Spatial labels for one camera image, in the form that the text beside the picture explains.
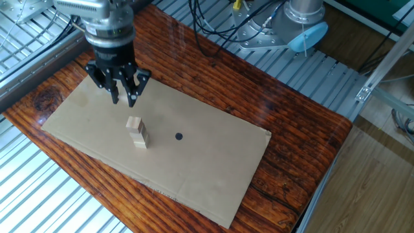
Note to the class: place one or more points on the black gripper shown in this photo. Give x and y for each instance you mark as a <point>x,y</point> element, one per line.
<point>114,56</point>

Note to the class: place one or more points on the black round dot mark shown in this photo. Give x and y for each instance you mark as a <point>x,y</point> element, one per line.
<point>178,136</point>

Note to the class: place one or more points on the aluminium frame post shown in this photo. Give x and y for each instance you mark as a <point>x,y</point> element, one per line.
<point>385,63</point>

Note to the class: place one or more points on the yellow connector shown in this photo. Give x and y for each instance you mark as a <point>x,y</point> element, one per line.
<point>237,4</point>

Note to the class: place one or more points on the aluminium frame crossbar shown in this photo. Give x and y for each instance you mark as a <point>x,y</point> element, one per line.
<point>394,101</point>

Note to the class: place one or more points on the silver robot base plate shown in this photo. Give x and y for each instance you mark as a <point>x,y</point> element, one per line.
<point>258,40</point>

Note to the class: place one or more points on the white zip tie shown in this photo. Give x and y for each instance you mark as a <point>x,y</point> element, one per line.
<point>304,42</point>

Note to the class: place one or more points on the brown cardboard sheet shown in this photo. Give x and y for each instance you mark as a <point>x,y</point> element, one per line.
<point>194,161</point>

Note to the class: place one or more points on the silver aluminium mounting plate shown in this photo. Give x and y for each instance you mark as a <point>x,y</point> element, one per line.
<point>26,9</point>

